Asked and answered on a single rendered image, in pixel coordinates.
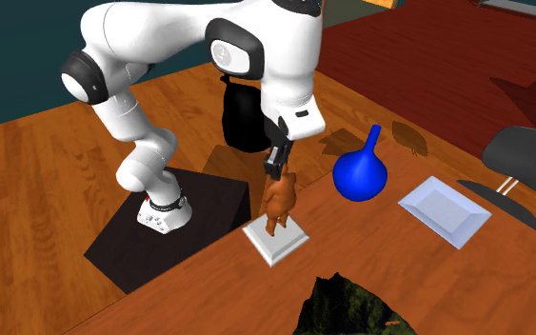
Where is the brown bear figure white base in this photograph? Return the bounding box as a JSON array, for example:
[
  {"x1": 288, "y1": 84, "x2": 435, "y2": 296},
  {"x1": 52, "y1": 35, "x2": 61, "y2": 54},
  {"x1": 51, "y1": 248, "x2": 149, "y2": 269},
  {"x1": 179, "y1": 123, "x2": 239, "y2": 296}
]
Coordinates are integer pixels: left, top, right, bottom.
[{"x1": 241, "y1": 164, "x2": 310, "y2": 268}]

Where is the black rounded object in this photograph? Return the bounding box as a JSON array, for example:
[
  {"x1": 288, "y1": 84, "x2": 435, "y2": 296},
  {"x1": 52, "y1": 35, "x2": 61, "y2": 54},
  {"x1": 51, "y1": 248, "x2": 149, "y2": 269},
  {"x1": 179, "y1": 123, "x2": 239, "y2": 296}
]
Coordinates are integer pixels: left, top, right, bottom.
[{"x1": 220, "y1": 73, "x2": 272, "y2": 154}]

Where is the blue round long-necked vase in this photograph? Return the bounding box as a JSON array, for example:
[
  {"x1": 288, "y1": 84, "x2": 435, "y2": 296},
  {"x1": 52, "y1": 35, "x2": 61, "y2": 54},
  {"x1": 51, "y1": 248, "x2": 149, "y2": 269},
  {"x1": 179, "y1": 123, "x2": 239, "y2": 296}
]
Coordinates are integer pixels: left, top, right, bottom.
[{"x1": 331, "y1": 124, "x2": 388, "y2": 203}]

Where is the black robot stand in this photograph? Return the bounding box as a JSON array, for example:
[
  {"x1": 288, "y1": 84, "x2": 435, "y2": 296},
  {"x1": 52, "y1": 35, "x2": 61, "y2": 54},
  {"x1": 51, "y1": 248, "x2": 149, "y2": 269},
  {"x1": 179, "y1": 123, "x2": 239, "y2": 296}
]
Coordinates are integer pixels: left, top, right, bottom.
[{"x1": 83, "y1": 167, "x2": 252, "y2": 295}]

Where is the dark green mossy rock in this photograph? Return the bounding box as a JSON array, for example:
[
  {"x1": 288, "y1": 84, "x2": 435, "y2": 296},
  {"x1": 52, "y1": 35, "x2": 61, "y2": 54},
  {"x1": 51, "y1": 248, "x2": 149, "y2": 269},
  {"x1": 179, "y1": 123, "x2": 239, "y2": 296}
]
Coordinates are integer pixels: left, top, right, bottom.
[{"x1": 291, "y1": 271, "x2": 418, "y2": 335}]

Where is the pale blue rectangular plate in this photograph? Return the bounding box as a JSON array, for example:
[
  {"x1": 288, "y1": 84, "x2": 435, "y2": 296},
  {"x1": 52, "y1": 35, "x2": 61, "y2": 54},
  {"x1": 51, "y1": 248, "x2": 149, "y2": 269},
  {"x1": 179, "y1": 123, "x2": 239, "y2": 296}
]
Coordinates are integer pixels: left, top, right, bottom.
[{"x1": 397, "y1": 175, "x2": 493, "y2": 250}]

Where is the grey office chair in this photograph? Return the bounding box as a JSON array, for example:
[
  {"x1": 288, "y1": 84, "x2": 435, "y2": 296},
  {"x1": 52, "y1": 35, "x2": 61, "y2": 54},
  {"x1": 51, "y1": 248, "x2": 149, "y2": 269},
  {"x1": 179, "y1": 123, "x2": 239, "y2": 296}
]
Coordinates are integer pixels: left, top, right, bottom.
[{"x1": 456, "y1": 126, "x2": 536, "y2": 234}]

